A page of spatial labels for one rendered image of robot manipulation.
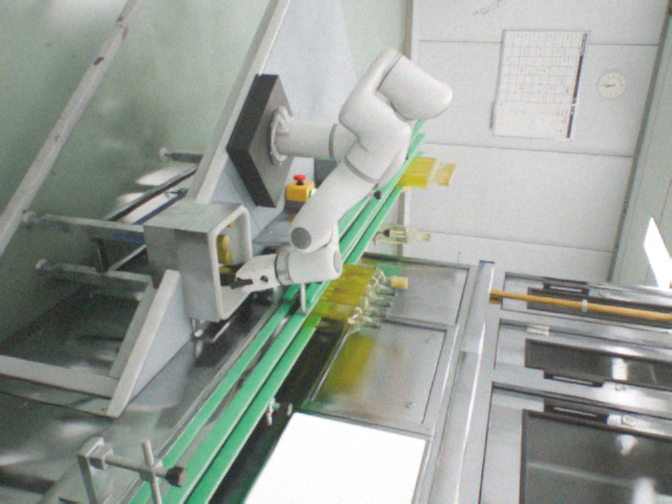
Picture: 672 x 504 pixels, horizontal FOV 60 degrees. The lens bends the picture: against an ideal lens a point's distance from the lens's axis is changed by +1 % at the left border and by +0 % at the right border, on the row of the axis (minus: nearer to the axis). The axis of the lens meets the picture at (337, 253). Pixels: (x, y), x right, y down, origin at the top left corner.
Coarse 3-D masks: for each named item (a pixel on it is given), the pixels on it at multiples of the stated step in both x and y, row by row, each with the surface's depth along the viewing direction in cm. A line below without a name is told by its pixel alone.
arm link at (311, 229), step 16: (336, 176) 117; (352, 176) 115; (320, 192) 116; (336, 192) 115; (352, 192) 116; (368, 192) 118; (304, 208) 116; (320, 208) 115; (336, 208) 115; (304, 224) 117; (320, 224) 115; (304, 240) 117; (320, 240) 117
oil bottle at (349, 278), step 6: (342, 276) 167; (348, 276) 167; (354, 276) 167; (360, 276) 167; (366, 276) 167; (372, 276) 167; (342, 282) 165; (348, 282) 165; (354, 282) 164; (360, 282) 164; (366, 282) 164; (372, 282) 164; (378, 282) 165; (372, 288) 163
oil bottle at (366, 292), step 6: (330, 282) 165; (336, 282) 164; (330, 288) 161; (336, 288) 161; (342, 288) 161; (348, 288) 161; (354, 288) 161; (360, 288) 161; (366, 288) 161; (348, 294) 159; (354, 294) 159; (360, 294) 158; (366, 294) 159; (372, 294) 160; (372, 300) 159
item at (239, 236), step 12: (228, 216) 128; (240, 216) 135; (216, 228) 122; (228, 228) 137; (240, 228) 137; (240, 240) 138; (216, 252) 123; (240, 252) 140; (216, 264) 123; (228, 264) 142; (216, 276) 124; (216, 288) 126; (228, 288) 141; (240, 288) 141; (216, 300) 128; (228, 300) 136; (240, 300) 137; (228, 312) 132
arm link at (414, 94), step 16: (400, 64) 114; (384, 80) 115; (400, 80) 114; (416, 80) 114; (432, 80) 116; (400, 96) 116; (416, 96) 115; (432, 96) 115; (448, 96) 116; (400, 112) 127; (416, 112) 117; (432, 112) 116
